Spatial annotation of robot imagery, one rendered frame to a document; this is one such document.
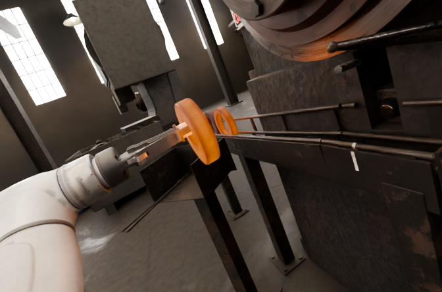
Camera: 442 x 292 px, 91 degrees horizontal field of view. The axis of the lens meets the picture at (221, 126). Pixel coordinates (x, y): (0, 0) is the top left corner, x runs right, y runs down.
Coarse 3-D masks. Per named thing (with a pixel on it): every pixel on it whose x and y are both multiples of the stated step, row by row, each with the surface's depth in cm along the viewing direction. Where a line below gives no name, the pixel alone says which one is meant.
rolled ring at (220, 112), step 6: (216, 108) 107; (222, 108) 104; (216, 114) 109; (222, 114) 101; (228, 114) 100; (216, 120) 113; (222, 120) 114; (228, 120) 99; (222, 126) 114; (228, 126) 101; (234, 126) 100; (222, 132) 113; (228, 132) 113; (234, 132) 101
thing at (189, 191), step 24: (144, 168) 80; (168, 168) 88; (192, 168) 63; (216, 168) 72; (192, 192) 73; (216, 216) 79; (216, 240) 82; (240, 264) 85; (240, 288) 86; (264, 288) 95
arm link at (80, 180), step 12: (84, 156) 41; (60, 168) 39; (72, 168) 39; (84, 168) 39; (96, 168) 40; (60, 180) 37; (72, 180) 38; (84, 180) 38; (96, 180) 39; (72, 192) 37; (84, 192) 38; (96, 192) 39; (108, 192) 41; (84, 204) 39
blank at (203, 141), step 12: (180, 108) 44; (192, 108) 43; (180, 120) 51; (192, 120) 42; (204, 120) 42; (192, 132) 45; (204, 132) 42; (192, 144) 52; (204, 144) 42; (216, 144) 44; (204, 156) 46; (216, 156) 46
